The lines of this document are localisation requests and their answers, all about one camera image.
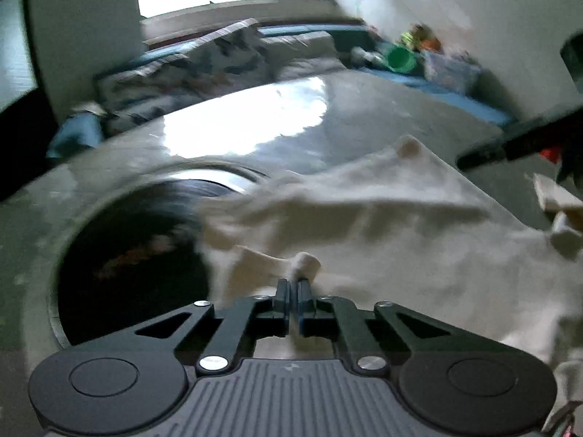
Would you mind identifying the teal sofa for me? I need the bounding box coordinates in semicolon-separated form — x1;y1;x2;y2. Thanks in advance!
46;20;517;160

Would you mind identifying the beige cushion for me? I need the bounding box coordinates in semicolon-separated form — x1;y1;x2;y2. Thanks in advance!
259;32;348;79

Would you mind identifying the cream garment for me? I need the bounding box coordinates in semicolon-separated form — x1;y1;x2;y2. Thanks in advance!
196;135;583;401

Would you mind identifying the folded pale towel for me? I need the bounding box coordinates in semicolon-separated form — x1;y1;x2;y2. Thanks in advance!
72;102;106;117

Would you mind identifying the round black induction cooktop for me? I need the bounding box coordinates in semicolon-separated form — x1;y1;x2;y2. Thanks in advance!
57;177;266;347

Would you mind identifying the pile of colourful toys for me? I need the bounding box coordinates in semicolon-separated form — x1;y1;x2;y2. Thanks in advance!
400;24;443;54

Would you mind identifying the green plastic basin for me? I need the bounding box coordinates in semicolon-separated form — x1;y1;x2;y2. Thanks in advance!
385;46;418;74

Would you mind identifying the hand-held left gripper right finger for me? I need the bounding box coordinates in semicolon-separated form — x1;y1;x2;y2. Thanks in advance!
297;279;461;377

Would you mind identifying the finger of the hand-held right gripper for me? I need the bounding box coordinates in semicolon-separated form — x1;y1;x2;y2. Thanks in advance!
455;108;583;171

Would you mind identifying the blue cloth on sofa arm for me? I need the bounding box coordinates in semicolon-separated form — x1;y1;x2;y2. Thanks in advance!
47;110;104;159

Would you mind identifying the clear plastic storage box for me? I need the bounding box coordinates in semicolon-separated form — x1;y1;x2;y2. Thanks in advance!
423;50;482;95

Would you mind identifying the butterfly print cushion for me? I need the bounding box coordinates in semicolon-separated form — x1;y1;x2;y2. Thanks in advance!
187;18;275;88
95;52;203;137

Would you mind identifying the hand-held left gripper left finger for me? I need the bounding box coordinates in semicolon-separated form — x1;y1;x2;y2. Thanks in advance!
123;279;292;377

